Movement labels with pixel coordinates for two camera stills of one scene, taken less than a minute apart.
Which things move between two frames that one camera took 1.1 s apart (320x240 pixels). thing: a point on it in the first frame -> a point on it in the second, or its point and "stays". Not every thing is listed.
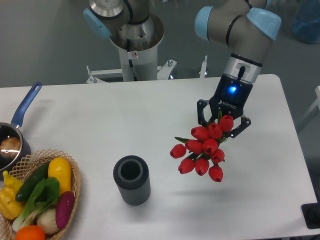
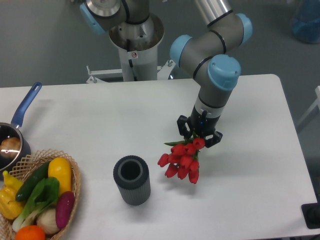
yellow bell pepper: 9,206 stays
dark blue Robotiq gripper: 229,97 -> 202,125
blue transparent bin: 306,24 stays
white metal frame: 317,102 stays
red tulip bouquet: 202,151 -> 182,160
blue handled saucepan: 13,148 stays
